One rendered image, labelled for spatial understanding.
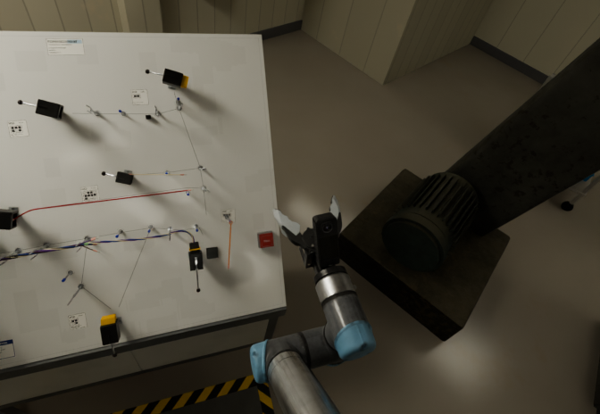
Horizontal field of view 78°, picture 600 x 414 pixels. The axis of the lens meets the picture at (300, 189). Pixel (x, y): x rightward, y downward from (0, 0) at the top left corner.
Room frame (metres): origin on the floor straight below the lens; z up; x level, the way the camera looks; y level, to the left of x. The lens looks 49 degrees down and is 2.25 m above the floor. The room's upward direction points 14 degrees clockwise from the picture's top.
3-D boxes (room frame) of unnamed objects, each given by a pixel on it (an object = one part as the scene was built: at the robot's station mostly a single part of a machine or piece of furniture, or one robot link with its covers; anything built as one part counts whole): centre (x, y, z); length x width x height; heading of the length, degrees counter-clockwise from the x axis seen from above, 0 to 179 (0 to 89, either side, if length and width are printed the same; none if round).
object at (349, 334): (0.30, -0.16, 1.56); 0.11 x 0.08 x 0.09; 28
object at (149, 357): (0.50, 0.23, 0.60); 0.55 x 0.03 x 0.39; 117
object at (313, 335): (0.29, -0.14, 1.46); 0.11 x 0.08 x 0.11; 118
